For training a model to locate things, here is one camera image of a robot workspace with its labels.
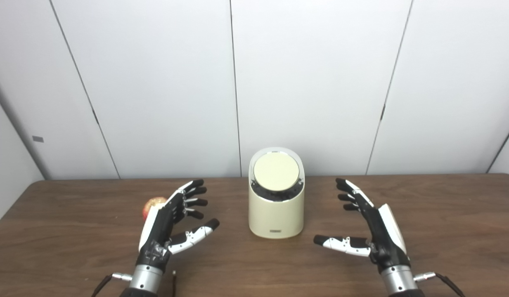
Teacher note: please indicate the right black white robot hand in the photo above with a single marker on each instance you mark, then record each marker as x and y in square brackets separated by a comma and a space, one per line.
[384, 235]

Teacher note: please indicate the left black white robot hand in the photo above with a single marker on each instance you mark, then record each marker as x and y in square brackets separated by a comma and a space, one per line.
[159, 225]

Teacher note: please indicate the red apple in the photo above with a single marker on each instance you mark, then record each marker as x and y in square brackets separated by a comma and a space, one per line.
[151, 205]

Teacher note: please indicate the round cream bin lid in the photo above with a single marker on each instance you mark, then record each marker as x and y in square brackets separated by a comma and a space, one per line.
[276, 171]

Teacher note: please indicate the cream-colored bin body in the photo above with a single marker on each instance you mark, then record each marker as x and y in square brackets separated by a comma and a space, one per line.
[275, 216]

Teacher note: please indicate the small grey wall label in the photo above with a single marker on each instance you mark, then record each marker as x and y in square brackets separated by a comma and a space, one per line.
[38, 139]

